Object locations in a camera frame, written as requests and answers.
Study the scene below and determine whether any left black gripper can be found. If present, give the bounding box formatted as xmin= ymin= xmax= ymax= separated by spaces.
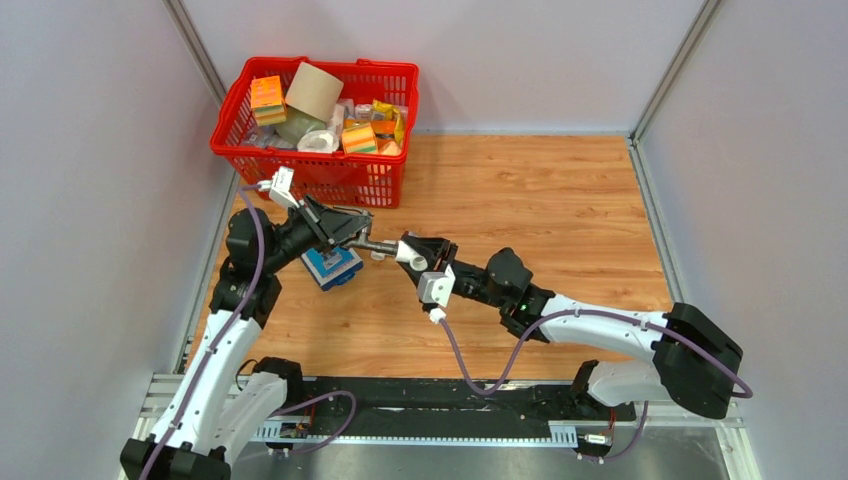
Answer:
xmin=263 ymin=194 xmax=371 ymax=275

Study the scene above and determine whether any dark grey metal faucet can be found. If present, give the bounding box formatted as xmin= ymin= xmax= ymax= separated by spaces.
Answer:
xmin=338 ymin=206 xmax=398 ymax=257

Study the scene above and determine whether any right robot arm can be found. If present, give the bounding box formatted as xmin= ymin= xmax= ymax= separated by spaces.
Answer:
xmin=396 ymin=233 xmax=753 ymax=420

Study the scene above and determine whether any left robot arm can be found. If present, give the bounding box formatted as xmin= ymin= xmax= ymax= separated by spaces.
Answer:
xmin=120 ymin=196 xmax=372 ymax=479

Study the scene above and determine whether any blue razor package box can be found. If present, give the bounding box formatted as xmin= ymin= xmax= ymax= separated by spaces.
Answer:
xmin=300 ymin=247 xmax=364 ymax=292

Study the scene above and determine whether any white tape roll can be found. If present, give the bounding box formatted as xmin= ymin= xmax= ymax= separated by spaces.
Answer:
xmin=296 ymin=130 xmax=340 ymax=154

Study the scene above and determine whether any orange striped sponge block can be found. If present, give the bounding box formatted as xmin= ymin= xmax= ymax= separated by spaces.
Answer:
xmin=340 ymin=123 xmax=378 ymax=155

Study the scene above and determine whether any red plastic shopping basket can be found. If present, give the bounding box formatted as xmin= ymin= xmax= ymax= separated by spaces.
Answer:
xmin=209 ymin=56 xmax=420 ymax=208

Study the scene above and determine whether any pale green tape roll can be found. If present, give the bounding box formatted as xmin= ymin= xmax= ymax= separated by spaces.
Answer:
xmin=274 ymin=107 xmax=326 ymax=146

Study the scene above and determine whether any yellow snack packet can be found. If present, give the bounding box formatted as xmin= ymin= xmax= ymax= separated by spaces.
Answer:
xmin=369 ymin=100 xmax=406 ymax=146

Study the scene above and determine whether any brown cardboard tape roll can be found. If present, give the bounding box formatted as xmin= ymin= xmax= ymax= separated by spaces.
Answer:
xmin=284 ymin=62 xmax=344 ymax=122

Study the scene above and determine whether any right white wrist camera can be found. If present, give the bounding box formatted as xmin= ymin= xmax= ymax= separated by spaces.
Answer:
xmin=417 ymin=265 xmax=456 ymax=324

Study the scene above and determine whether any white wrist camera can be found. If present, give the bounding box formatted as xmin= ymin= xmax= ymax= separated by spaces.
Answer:
xmin=257 ymin=167 xmax=300 ymax=209
xmin=417 ymin=265 xmax=456 ymax=324

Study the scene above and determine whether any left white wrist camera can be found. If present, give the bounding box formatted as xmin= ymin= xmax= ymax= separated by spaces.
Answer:
xmin=257 ymin=167 xmax=300 ymax=209

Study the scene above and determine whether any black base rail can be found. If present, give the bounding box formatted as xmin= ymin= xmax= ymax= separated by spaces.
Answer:
xmin=283 ymin=376 xmax=637 ymax=441

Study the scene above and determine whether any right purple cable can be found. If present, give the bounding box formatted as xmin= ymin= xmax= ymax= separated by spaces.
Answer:
xmin=437 ymin=307 xmax=755 ymax=463

